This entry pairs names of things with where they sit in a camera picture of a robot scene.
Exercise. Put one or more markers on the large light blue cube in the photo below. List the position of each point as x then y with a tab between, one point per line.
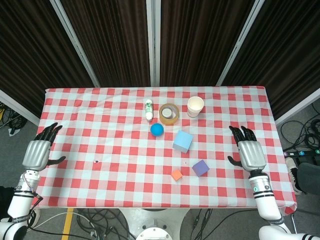
183	141

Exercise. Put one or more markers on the amber packing tape roll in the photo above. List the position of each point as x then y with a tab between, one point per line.
170	122

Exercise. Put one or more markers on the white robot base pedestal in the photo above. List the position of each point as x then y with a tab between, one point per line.
155	217

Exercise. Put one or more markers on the red white checkered tablecloth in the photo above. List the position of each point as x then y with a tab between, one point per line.
112	150

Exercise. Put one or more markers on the dark brown curtain panel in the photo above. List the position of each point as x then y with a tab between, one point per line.
112	37
30	50
287	50
195	37

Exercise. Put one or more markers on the blue ball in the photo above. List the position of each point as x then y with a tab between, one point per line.
157	130

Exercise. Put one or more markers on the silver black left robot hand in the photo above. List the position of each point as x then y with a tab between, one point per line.
36	152

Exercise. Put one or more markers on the small orange cube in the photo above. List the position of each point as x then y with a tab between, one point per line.
176	175

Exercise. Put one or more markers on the white paper cup stack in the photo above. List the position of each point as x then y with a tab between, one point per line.
193	112

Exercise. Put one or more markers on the black white sneaker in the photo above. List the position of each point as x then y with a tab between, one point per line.
292	175

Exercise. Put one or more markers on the white round cap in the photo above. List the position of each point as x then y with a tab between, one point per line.
167	113

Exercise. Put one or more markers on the dark trouser leg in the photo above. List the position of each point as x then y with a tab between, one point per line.
310	175

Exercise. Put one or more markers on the purple foam cube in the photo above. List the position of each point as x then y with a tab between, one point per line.
200	168

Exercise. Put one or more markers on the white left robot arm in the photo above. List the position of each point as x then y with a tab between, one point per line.
18	202

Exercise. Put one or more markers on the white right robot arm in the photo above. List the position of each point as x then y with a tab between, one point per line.
265	202

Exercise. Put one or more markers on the black power strip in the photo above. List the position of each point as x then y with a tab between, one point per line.
300	153

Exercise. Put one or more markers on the white bottle green label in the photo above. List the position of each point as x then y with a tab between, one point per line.
149	110

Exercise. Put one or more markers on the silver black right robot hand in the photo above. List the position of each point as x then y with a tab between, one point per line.
251	155

